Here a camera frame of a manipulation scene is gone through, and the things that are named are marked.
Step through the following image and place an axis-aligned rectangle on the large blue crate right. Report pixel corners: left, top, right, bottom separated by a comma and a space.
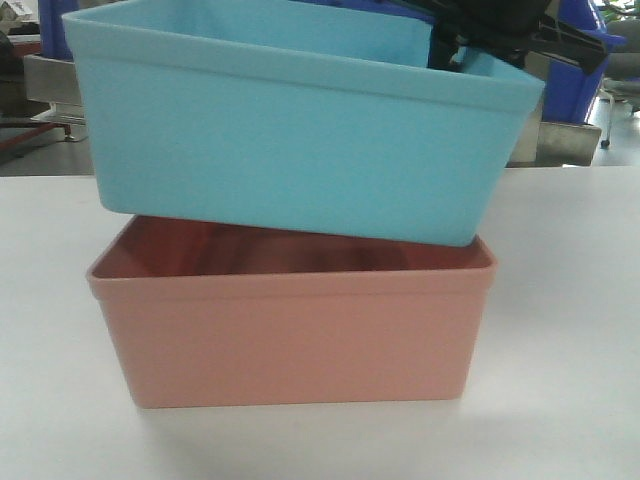
542, 0, 627, 125

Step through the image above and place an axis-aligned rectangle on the pink plastic box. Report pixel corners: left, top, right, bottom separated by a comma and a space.
87, 216, 497, 408

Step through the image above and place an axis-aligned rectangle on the large blue crate left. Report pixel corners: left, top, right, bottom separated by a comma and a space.
38, 0, 77, 60

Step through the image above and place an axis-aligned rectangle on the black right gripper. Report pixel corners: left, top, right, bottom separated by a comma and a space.
401, 1, 608, 75

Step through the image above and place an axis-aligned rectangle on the light blue plastic box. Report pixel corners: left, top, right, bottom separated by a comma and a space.
62, 1, 544, 246

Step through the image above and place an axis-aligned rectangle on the large blue crate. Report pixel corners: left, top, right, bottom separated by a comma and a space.
38, 0, 77, 60
542, 0, 627, 125

